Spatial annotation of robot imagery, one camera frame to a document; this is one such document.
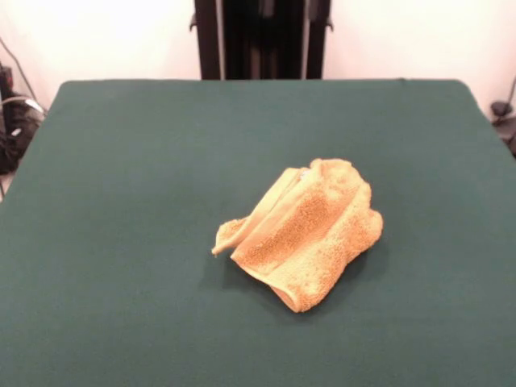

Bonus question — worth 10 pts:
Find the orange terry towel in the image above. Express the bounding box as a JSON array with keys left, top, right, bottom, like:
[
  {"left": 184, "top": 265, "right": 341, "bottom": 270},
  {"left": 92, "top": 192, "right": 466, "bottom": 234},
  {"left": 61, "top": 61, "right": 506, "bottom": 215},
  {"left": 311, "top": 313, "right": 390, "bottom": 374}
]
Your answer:
[{"left": 210, "top": 158, "right": 385, "bottom": 314}]

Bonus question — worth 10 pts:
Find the dark green table cloth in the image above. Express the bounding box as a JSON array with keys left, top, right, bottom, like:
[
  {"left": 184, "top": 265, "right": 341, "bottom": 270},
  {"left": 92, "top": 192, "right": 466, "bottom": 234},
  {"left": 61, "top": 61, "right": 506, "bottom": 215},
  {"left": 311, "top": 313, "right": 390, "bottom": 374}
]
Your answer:
[{"left": 0, "top": 79, "right": 516, "bottom": 387}]

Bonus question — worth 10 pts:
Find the black cable tangle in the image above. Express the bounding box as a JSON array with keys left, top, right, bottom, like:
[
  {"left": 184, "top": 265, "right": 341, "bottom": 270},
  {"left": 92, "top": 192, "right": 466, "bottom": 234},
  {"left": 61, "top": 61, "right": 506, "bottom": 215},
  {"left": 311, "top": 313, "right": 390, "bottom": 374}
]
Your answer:
[{"left": 0, "top": 94, "right": 46, "bottom": 177}]

